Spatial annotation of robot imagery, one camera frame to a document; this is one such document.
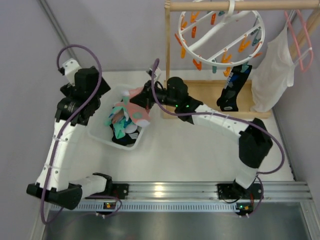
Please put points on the pink clothes hanger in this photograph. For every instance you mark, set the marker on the pink clothes hanger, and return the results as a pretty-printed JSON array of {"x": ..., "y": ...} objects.
[{"x": 304, "y": 59}]

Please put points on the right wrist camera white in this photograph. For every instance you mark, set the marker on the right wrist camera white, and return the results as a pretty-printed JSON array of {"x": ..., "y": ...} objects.
[{"x": 157, "y": 73}]

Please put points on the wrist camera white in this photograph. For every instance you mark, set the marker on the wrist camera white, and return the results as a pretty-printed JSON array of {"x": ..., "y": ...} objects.
[
  {"x": 69, "y": 69},
  {"x": 157, "y": 73}
]

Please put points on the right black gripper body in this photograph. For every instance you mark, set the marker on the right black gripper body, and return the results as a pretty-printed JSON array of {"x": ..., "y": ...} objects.
[{"x": 144, "y": 95}]

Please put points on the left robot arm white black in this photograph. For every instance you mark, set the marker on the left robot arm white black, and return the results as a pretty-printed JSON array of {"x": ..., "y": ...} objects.
[{"x": 81, "y": 100}]

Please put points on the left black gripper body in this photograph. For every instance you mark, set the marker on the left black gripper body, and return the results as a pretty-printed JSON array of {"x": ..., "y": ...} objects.
[{"x": 68, "y": 90}]

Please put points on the mint green sock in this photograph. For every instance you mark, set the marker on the mint green sock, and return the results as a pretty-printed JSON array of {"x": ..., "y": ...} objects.
[
  {"x": 109, "y": 119},
  {"x": 119, "y": 128}
]

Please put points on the pink sock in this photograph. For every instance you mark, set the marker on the pink sock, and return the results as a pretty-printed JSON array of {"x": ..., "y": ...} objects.
[
  {"x": 138, "y": 115},
  {"x": 119, "y": 116}
]

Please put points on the wooden clothes rack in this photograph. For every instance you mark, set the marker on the wooden clothes rack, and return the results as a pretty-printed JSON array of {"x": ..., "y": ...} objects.
[{"x": 207, "y": 90}]

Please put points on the white round clip hanger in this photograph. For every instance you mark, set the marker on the white round clip hanger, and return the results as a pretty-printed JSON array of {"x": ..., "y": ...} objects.
[{"x": 220, "y": 39}]

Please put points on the black sock blue grey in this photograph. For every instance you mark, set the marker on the black sock blue grey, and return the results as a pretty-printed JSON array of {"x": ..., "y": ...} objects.
[{"x": 227, "y": 102}]

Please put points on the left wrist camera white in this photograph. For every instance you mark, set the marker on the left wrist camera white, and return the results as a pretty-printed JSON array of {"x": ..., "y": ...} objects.
[{"x": 69, "y": 69}]

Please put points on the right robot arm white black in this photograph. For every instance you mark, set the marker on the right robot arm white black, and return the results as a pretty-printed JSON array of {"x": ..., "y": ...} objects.
[{"x": 251, "y": 136}]

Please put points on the aluminium rail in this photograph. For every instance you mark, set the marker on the aluminium rail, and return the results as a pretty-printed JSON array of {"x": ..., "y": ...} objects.
[{"x": 193, "y": 197}]

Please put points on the white tank top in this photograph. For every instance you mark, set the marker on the white tank top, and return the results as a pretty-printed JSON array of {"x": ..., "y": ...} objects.
[{"x": 274, "y": 74}]

